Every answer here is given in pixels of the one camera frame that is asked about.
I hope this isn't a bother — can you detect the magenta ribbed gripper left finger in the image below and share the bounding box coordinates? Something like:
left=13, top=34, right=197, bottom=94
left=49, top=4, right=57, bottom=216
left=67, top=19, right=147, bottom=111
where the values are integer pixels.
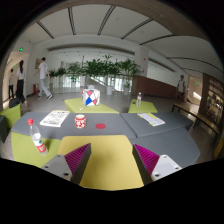
left=42, top=143, right=91, bottom=185

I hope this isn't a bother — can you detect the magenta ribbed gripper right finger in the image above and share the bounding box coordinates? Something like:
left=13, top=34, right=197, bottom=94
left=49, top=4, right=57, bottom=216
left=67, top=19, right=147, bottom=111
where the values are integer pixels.
left=132, top=144, right=181, bottom=185

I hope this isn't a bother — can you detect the clear water bottle red cap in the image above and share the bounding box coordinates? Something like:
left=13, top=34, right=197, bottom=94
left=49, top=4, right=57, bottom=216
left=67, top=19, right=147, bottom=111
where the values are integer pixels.
left=28, top=119, right=48, bottom=155

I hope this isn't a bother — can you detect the distant clear water bottle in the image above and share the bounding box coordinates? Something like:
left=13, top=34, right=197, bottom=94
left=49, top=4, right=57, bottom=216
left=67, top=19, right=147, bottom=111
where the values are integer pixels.
left=136, top=92, right=142, bottom=106

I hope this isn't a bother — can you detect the red white patterned mug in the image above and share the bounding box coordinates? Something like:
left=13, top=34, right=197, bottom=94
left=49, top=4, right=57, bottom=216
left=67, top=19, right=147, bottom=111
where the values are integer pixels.
left=75, top=114, right=86, bottom=128

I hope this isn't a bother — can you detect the yellow booklet on right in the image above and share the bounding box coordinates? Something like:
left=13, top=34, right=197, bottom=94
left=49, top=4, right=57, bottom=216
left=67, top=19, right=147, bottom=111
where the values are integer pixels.
left=138, top=113, right=164, bottom=127

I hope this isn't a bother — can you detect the red round coaster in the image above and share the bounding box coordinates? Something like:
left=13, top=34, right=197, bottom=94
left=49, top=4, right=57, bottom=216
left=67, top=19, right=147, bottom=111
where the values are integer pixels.
left=96, top=123, right=106, bottom=129

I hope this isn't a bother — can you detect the open magazine on left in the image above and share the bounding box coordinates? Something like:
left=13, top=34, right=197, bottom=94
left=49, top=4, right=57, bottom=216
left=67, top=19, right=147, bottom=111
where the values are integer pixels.
left=40, top=110, right=70, bottom=127

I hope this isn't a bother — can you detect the yellow-green ottoman with cube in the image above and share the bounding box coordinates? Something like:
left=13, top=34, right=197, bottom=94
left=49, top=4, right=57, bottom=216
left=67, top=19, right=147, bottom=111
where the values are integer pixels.
left=64, top=98, right=118, bottom=114

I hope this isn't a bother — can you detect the yellow-green ottoman with bottle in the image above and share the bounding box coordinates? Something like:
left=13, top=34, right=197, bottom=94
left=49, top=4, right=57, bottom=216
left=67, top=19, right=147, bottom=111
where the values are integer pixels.
left=128, top=99, right=157, bottom=113

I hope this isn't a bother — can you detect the wooden bench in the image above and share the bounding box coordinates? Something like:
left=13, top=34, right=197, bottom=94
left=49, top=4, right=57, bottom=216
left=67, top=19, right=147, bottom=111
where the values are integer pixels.
left=171, top=103, right=220, bottom=136

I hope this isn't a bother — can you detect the white red blue cube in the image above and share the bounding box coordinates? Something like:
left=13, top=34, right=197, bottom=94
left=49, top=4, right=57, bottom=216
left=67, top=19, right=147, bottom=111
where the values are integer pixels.
left=82, top=89, right=100, bottom=106

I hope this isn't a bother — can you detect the green chair at left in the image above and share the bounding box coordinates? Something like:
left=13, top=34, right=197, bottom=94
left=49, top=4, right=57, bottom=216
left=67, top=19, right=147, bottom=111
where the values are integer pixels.
left=0, top=104, right=21, bottom=129

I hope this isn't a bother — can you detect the dark grey chair at left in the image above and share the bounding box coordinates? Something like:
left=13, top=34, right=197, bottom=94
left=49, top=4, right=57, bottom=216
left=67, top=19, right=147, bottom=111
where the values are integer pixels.
left=0, top=115, right=8, bottom=143

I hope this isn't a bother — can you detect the wooden bookshelf at right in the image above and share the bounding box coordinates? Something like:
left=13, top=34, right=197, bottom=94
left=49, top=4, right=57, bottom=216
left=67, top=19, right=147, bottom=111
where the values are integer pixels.
left=199, top=74, right=224, bottom=125

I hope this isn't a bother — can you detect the person standing at right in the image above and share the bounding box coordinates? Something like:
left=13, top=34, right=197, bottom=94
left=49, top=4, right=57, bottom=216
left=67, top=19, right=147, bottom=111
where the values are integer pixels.
left=177, top=75, right=186, bottom=102

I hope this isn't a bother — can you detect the person in white shirt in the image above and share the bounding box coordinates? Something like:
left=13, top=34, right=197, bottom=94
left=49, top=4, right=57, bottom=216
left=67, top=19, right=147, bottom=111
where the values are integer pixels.
left=35, top=57, right=52, bottom=99

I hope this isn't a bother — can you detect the row of potted plants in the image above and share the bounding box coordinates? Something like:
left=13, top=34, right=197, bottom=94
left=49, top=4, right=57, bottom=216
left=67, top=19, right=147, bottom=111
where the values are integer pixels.
left=50, top=55, right=140, bottom=89

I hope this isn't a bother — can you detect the woman in dark trousers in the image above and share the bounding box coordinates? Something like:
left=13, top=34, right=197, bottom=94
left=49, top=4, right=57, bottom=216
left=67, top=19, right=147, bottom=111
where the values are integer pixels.
left=16, top=60, right=28, bottom=105

